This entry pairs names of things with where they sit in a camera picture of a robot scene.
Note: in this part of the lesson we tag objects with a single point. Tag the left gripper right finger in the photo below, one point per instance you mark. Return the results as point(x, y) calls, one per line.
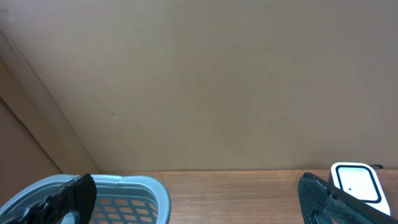
point(323, 203)

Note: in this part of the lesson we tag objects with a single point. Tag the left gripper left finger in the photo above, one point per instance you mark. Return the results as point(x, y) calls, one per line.
point(56, 199)

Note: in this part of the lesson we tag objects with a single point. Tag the white barcode scanner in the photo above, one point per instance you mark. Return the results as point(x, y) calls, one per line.
point(360, 181)

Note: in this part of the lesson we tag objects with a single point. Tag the grey plastic shopping basket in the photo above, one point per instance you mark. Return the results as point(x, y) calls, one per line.
point(130, 199)

